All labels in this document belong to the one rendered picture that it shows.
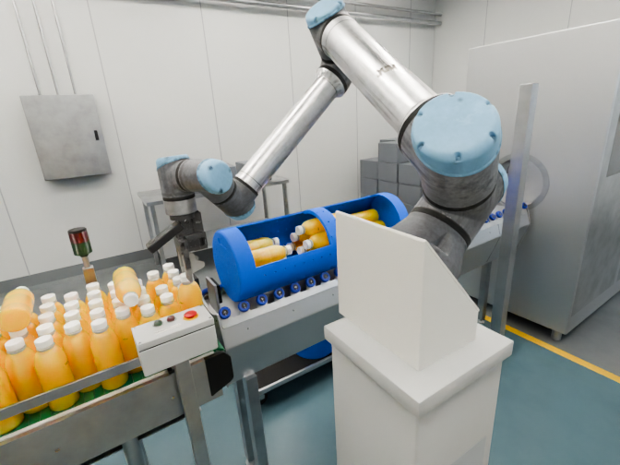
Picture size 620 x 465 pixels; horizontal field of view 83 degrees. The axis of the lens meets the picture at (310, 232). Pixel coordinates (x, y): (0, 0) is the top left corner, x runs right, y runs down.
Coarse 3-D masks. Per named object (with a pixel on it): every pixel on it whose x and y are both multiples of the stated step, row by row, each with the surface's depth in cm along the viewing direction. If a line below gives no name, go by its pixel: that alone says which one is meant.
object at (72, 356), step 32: (32, 320) 109; (64, 320) 109; (0, 352) 93; (32, 352) 94; (64, 352) 95; (96, 352) 97; (0, 384) 87; (32, 384) 93; (64, 384) 94; (96, 384) 102
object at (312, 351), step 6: (318, 342) 219; (324, 342) 221; (306, 348) 220; (312, 348) 220; (318, 348) 220; (324, 348) 222; (330, 348) 226; (300, 354) 225; (306, 354) 222; (312, 354) 221; (318, 354) 222; (324, 354) 223
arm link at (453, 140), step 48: (336, 0) 96; (336, 48) 92; (384, 48) 85; (384, 96) 77; (432, 96) 68; (480, 96) 62; (432, 144) 61; (480, 144) 58; (432, 192) 72; (480, 192) 68
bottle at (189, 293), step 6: (186, 282) 108; (192, 282) 110; (180, 288) 109; (186, 288) 108; (192, 288) 109; (198, 288) 111; (180, 294) 108; (186, 294) 108; (192, 294) 108; (198, 294) 110; (180, 300) 109; (186, 300) 108; (192, 300) 109; (198, 300) 110; (180, 306) 111; (186, 306) 109; (192, 306) 109
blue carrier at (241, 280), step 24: (288, 216) 151; (312, 216) 165; (384, 216) 179; (216, 240) 136; (240, 240) 126; (288, 240) 164; (336, 240) 144; (216, 264) 144; (240, 264) 122; (288, 264) 133; (312, 264) 140; (336, 264) 150; (240, 288) 125; (264, 288) 132
